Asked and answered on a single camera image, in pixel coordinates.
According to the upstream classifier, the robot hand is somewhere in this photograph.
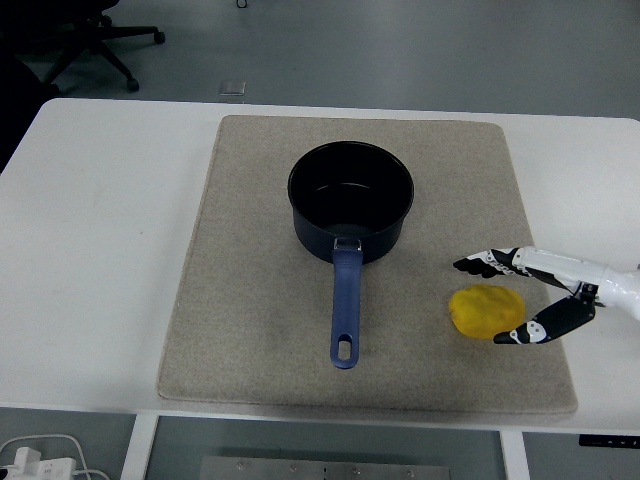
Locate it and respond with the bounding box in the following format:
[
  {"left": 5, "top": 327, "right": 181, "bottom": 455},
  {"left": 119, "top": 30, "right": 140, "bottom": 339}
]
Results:
[{"left": 453, "top": 245, "right": 640, "bottom": 347}]

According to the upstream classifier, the yellow potato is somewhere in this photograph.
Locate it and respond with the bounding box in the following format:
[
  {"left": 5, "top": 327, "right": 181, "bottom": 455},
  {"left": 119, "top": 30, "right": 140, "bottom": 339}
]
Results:
[{"left": 447, "top": 283, "right": 527, "bottom": 341}]

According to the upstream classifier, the black table control panel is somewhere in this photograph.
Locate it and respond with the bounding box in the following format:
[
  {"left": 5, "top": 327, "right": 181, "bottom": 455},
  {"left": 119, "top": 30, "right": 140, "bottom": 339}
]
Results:
[{"left": 578, "top": 434, "right": 640, "bottom": 448}]

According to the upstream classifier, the white table leg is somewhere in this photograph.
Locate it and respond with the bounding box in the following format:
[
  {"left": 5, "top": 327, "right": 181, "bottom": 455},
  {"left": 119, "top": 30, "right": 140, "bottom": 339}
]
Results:
[
  {"left": 119, "top": 413, "right": 160, "bottom": 480},
  {"left": 499, "top": 429, "right": 531, "bottom": 480}
]

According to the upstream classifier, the beige table mat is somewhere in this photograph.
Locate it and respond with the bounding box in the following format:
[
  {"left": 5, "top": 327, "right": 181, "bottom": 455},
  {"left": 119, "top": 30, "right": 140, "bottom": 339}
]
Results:
[{"left": 156, "top": 114, "right": 579, "bottom": 415}]

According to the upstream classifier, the grey metal plate with screws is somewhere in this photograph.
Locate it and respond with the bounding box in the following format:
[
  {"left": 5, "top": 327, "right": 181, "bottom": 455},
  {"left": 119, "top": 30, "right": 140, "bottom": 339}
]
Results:
[{"left": 199, "top": 455, "right": 454, "bottom": 480}]

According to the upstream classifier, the black office chair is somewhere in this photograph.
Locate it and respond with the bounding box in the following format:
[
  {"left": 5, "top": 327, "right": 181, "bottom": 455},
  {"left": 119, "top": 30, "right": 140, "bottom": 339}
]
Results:
[{"left": 0, "top": 0, "right": 166, "bottom": 96}]

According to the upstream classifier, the white power strip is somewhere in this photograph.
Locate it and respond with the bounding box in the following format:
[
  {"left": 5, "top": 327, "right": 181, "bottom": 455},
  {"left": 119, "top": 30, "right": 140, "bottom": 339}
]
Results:
[{"left": 0, "top": 457, "right": 78, "bottom": 480}]

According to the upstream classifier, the white plug adapter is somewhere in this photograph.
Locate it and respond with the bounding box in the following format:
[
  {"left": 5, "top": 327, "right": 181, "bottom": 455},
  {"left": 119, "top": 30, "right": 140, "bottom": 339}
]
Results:
[{"left": 12, "top": 446, "right": 41, "bottom": 471}]

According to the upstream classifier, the person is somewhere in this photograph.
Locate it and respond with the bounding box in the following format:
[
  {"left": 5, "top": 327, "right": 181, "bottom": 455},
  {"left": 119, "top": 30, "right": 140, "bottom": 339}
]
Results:
[{"left": 0, "top": 54, "right": 59, "bottom": 174}]

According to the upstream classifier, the blue pot with handle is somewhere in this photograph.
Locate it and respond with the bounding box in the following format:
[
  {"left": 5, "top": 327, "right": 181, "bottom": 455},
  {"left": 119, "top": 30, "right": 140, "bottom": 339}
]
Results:
[{"left": 287, "top": 140, "right": 416, "bottom": 371}]

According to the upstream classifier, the white power cable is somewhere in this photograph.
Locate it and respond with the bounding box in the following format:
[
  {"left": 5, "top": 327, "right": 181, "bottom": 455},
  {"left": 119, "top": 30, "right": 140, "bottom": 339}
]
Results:
[{"left": 0, "top": 433, "right": 109, "bottom": 480}]

